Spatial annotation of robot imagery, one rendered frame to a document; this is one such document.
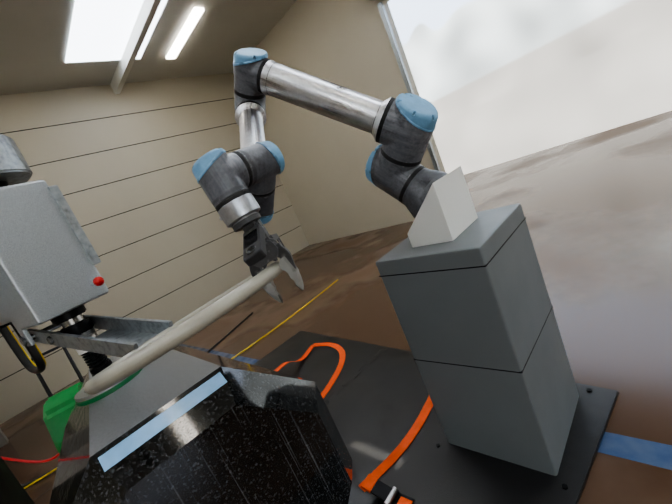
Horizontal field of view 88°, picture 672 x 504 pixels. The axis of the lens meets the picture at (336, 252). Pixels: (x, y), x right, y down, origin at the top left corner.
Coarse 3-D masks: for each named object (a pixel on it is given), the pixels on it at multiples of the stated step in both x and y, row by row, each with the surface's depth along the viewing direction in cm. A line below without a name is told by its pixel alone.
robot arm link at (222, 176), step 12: (204, 156) 77; (216, 156) 77; (228, 156) 80; (192, 168) 78; (204, 168) 77; (216, 168) 77; (228, 168) 78; (240, 168) 80; (204, 180) 77; (216, 180) 77; (228, 180) 78; (240, 180) 80; (216, 192) 77; (228, 192) 77; (240, 192) 78; (216, 204) 79
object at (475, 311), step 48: (480, 240) 103; (528, 240) 124; (432, 288) 115; (480, 288) 103; (528, 288) 118; (432, 336) 124; (480, 336) 111; (528, 336) 113; (432, 384) 135; (480, 384) 119; (528, 384) 108; (480, 432) 129; (528, 432) 114
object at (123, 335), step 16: (96, 320) 121; (112, 320) 116; (128, 320) 110; (144, 320) 106; (160, 320) 103; (32, 336) 124; (48, 336) 116; (64, 336) 111; (80, 336) 106; (96, 336) 115; (112, 336) 112; (128, 336) 108; (144, 336) 105; (96, 352) 104; (112, 352) 98; (128, 352) 93
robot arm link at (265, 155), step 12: (264, 144) 86; (240, 156) 81; (252, 156) 83; (264, 156) 85; (276, 156) 87; (252, 168) 82; (264, 168) 85; (276, 168) 88; (252, 180) 84; (264, 180) 88; (252, 192) 90; (264, 192) 91
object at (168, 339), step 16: (272, 272) 76; (240, 288) 67; (256, 288) 70; (208, 304) 105; (224, 304) 64; (192, 320) 61; (208, 320) 62; (160, 336) 97; (176, 336) 60; (144, 352) 59; (160, 352) 60; (112, 368) 61; (128, 368) 59; (96, 384) 62; (112, 384) 61
